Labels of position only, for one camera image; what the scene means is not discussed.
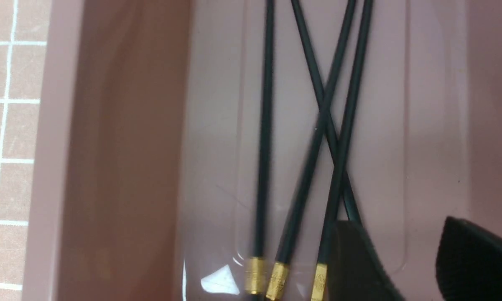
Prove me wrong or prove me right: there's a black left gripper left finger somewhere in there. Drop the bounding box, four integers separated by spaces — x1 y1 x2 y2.
327 220 405 301

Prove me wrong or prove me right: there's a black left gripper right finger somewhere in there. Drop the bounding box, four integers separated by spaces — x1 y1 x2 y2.
436 217 502 301

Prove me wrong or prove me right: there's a black chopstick gold band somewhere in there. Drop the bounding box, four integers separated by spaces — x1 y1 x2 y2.
264 0 357 301
311 0 374 301

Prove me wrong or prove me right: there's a black chopstick in bin right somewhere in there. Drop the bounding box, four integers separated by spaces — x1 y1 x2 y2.
291 0 363 224

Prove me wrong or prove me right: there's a black chopstick in bin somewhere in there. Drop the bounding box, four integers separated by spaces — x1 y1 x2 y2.
245 0 275 298
291 0 363 224

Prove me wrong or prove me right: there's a black chopstick in bin left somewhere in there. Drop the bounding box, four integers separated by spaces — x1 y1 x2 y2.
245 0 275 298

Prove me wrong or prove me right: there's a pink plastic bin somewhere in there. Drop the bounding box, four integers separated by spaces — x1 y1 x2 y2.
22 0 502 301

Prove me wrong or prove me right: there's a pink checkered tablecloth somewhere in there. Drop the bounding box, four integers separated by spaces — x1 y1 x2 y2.
0 0 51 301

